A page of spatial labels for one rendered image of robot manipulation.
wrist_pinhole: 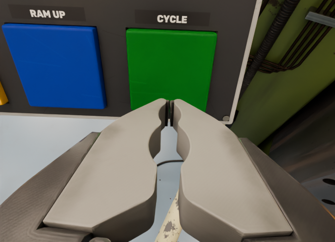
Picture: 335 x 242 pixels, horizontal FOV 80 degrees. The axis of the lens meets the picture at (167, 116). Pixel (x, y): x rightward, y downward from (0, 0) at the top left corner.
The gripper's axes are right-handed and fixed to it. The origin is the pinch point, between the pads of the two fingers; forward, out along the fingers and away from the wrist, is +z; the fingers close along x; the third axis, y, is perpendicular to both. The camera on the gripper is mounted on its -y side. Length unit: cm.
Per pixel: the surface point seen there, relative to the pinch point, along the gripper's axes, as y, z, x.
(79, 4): -4.4, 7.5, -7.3
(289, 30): -0.1, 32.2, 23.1
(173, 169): 80, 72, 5
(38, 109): 5.3, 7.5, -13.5
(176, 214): 37.4, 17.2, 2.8
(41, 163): 80, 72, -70
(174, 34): -2.7, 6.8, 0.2
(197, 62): -0.5, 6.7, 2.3
